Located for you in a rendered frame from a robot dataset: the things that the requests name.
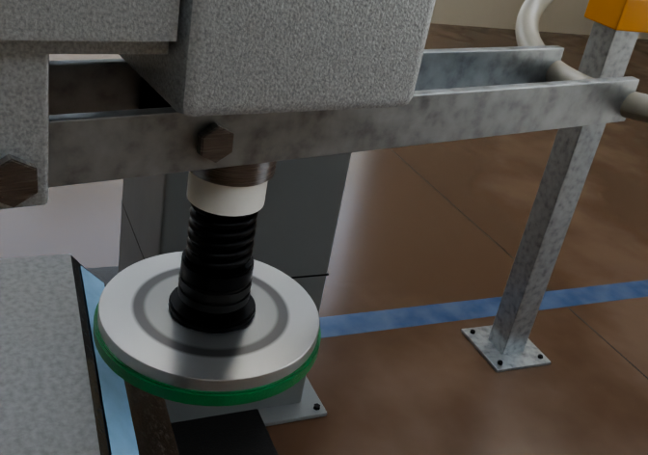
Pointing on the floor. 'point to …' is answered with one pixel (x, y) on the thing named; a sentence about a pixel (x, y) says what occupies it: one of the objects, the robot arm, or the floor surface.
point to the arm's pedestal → (312, 276)
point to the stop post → (559, 188)
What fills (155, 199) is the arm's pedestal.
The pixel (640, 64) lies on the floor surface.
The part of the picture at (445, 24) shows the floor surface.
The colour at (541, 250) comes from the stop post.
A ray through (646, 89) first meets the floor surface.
